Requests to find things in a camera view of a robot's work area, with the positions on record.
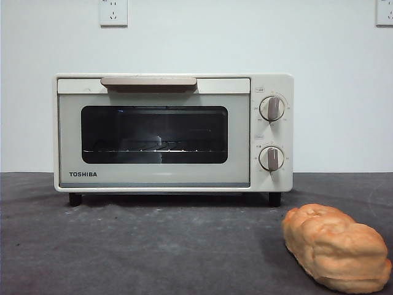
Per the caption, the glass oven door with handle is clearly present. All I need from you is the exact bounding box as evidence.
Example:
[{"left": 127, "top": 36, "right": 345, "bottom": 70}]
[{"left": 57, "top": 76, "right": 251, "bottom": 189}]

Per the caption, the golden bread loaf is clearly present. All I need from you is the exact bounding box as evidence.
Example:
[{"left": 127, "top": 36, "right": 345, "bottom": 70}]
[{"left": 281, "top": 203, "right": 390, "bottom": 293}]

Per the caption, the beige oven knob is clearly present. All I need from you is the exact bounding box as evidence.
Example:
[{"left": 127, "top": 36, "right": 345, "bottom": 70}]
[
  {"left": 259, "top": 146, "right": 286, "bottom": 172},
  {"left": 259, "top": 96, "right": 286, "bottom": 122}
]

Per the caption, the cream Toshiba toaster oven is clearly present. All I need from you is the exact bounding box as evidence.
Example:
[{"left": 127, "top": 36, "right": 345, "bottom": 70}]
[{"left": 53, "top": 73, "right": 295, "bottom": 207}]

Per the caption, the metal wire oven rack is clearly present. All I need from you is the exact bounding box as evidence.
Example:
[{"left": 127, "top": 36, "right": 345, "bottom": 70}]
[{"left": 82, "top": 140, "right": 227, "bottom": 154}]

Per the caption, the white wall socket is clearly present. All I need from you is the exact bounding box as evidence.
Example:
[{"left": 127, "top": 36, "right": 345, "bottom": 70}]
[
  {"left": 376, "top": 0, "right": 393, "bottom": 28},
  {"left": 99, "top": 0, "right": 129, "bottom": 28}
]

